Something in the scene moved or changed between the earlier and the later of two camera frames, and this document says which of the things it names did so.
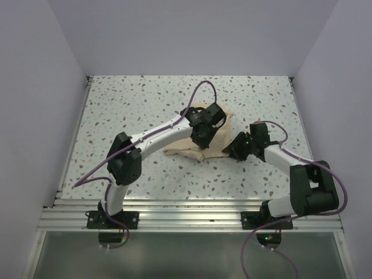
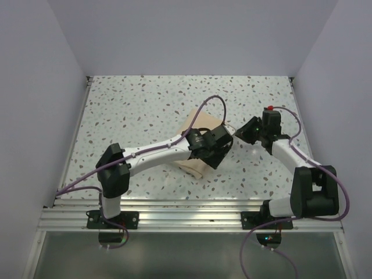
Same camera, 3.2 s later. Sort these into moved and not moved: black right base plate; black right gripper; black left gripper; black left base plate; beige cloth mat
Moved: beige cloth mat; black right gripper; black left gripper
Not moved: black left base plate; black right base plate
